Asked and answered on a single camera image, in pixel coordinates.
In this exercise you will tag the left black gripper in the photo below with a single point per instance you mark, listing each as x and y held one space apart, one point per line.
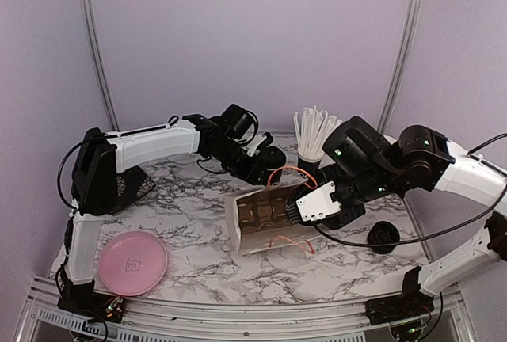
252 171

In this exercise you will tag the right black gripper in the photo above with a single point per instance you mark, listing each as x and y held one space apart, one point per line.
336 221

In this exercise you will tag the single black paper coffee cup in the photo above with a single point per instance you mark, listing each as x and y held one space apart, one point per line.
274 177

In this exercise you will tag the stack of black cup lids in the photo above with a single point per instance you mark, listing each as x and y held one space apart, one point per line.
381 233

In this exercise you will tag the white paper takeout bag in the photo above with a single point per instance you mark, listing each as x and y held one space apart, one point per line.
246 242

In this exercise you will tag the black plastic cup lid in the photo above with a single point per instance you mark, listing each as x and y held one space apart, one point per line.
272 158

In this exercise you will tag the brown cardboard cup carrier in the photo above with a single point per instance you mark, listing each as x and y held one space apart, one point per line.
259 211

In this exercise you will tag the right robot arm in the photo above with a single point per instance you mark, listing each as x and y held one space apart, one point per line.
368 166

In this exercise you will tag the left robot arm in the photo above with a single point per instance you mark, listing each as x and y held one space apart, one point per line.
107 177

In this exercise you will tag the bundle of white paper straws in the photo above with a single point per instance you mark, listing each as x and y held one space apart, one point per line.
312 128

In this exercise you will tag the black floral patterned tray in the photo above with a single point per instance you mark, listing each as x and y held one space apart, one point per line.
131 185

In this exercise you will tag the pink round plate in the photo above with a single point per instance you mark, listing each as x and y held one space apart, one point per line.
132 263

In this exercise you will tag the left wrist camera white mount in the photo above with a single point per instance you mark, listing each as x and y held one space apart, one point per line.
258 144

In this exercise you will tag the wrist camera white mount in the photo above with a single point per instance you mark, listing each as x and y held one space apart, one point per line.
258 144
318 204

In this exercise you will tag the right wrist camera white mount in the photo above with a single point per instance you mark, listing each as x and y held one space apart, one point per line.
318 204

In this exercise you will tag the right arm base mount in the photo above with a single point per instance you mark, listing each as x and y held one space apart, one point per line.
410 302

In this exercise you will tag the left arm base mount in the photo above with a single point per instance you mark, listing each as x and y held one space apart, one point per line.
84 300

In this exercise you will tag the right aluminium frame post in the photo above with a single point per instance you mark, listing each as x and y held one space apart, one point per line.
394 88

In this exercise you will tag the aluminium frame post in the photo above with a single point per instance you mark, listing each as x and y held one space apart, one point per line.
98 64
394 88

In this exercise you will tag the left aluminium frame post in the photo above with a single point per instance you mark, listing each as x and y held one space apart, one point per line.
98 64

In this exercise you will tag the front aluminium frame rail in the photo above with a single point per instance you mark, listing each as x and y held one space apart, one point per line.
159 320

